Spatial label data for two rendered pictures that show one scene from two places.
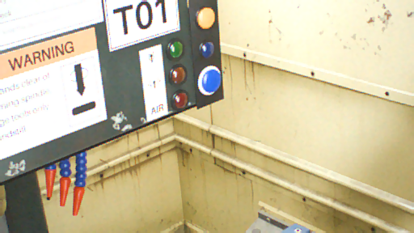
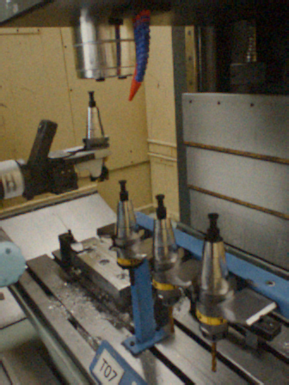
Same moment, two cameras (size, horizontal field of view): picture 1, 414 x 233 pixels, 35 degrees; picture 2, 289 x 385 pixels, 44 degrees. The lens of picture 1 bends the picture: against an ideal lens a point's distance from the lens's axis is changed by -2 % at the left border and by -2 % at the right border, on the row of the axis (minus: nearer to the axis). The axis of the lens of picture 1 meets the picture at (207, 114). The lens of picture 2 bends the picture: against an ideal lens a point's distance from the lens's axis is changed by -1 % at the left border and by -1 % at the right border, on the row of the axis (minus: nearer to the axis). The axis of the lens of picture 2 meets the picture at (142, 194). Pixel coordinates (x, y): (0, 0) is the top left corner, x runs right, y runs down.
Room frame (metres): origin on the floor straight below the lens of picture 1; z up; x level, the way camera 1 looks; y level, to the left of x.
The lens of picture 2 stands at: (0.89, -0.51, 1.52)
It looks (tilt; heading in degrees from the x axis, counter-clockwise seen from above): 20 degrees down; 95
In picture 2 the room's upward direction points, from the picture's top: 4 degrees counter-clockwise
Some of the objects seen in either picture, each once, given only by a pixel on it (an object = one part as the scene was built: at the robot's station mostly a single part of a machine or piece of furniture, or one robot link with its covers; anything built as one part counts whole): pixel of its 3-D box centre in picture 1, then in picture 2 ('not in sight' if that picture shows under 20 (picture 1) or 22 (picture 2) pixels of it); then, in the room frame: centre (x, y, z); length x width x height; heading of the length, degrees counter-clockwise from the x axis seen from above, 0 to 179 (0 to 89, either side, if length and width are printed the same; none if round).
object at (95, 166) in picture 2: not in sight; (95, 163); (0.71, 0.27, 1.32); 0.09 x 0.03 x 0.06; 27
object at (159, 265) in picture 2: not in sight; (165, 259); (0.87, 0.02, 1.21); 0.06 x 0.06 x 0.03
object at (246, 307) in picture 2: not in sight; (244, 307); (0.97, -0.11, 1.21); 0.07 x 0.05 x 0.01; 40
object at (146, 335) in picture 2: not in sight; (141, 288); (0.80, 0.18, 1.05); 0.10 x 0.05 x 0.30; 40
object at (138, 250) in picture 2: not in sight; (144, 248); (0.83, 0.06, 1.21); 0.07 x 0.05 x 0.01; 40
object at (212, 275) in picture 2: not in sight; (213, 260); (0.94, -0.07, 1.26); 0.04 x 0.04 x 0.07
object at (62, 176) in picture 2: not in sight; (46, 173); (0.61, 0.23, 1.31); 0.12 x 0.08 x 0.09; 40
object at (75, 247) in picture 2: not in sight; (71, 249); (0.55, 0.51, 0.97); 0.13 x 0.03 x 0.15; 130
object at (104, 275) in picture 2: not in sight; (126, 260); (0.73, 0.45, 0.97); 0.29 x 0.23 x 0.05; 130
